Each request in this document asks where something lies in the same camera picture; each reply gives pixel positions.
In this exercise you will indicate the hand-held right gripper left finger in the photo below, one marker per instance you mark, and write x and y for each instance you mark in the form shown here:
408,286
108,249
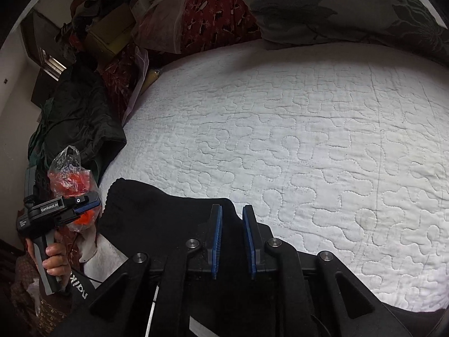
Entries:
218,240

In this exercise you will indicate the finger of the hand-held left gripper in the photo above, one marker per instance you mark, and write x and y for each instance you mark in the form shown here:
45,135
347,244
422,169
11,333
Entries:
84,203

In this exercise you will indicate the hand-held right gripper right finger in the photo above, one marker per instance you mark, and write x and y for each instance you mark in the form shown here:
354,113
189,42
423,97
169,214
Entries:
249,242

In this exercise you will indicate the black pants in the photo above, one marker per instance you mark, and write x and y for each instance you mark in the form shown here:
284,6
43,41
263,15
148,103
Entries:
158,221

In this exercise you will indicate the person's left hand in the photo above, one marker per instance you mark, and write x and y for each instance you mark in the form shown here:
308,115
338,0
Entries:
55,258

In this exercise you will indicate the clear bag with red contents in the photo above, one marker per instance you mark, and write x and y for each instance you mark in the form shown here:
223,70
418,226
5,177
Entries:
72,182

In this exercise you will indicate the white cloth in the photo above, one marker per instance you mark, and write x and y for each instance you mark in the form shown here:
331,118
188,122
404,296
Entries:
103,256

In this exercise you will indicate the brown patterned cloth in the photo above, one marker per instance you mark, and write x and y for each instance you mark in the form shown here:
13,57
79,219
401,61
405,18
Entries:
31,298

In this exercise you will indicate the dark green jacket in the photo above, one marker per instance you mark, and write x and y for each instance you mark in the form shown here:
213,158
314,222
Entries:
77,119

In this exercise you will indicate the white quilted bed cover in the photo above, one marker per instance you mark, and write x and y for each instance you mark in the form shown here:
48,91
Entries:
298,147

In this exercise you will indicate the yellow packet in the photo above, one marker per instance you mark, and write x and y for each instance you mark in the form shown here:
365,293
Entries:
151,76

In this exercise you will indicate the dark wooden cabinet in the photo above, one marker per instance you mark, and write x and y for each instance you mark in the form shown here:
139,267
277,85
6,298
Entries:
40,63

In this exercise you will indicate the yellow cardboard box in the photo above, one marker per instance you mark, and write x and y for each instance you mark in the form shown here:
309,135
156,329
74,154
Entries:
110,33

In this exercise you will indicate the translucent plastic bag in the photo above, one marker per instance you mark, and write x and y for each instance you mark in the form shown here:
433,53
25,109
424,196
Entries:
165,17

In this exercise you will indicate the grey floral pillow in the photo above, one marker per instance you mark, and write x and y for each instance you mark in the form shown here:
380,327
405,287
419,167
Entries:
336,7

